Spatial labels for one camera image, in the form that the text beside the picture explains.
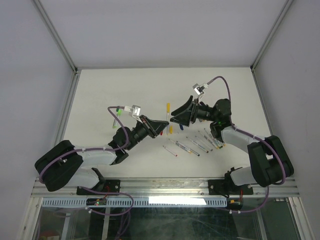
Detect green capped pen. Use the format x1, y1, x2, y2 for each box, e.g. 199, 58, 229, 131
112, 108, 120, 129

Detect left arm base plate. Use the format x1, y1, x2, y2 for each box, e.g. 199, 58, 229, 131
76, 178, 121, 196

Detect opened pen with orange end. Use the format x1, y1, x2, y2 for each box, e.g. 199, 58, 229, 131
168, 138, 192, 154

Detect purple cable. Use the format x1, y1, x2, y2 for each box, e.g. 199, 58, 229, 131
39, 106, 135, 218
206, 75, 288, 215

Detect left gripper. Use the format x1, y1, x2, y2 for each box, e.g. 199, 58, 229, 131
125, 115, 169, 151

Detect right frame post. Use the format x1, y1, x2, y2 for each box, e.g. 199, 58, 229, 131
250, 0, 295, 72

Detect opened black pen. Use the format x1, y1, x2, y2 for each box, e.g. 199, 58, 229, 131
188, 144, 200, 157

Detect aluminium front rail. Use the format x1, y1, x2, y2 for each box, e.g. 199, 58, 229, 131
31, 177, 300, 198

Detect frame post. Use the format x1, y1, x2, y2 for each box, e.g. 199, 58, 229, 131
250, 0, 295, 72
32, 0, 78, 73

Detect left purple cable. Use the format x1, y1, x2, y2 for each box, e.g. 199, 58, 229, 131
39, 106, 135, 218

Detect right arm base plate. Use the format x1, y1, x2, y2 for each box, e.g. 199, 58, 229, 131
207, 179, 254, 197

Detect slotted cable duct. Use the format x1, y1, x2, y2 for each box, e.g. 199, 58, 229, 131
42, 196, 228, 208

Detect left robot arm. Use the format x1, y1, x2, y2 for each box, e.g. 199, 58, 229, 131
34, 115, 169, 195

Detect yellow capped pen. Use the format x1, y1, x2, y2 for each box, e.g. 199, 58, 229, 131
166, 103, 170, 135

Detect left frame post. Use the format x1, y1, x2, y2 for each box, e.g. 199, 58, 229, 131
32, 0, 78, 73

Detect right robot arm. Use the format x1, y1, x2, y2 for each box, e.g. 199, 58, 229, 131
170, 96, 294, 194

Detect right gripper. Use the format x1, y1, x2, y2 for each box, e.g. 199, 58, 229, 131
169, 95, 218, 126

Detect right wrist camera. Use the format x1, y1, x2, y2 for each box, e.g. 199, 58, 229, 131
192, 83, 209, 101

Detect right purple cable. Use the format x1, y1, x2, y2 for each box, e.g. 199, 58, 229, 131
206, 75, 288, 215

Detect purple pen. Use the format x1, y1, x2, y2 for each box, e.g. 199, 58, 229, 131
195, 136, 209, 153

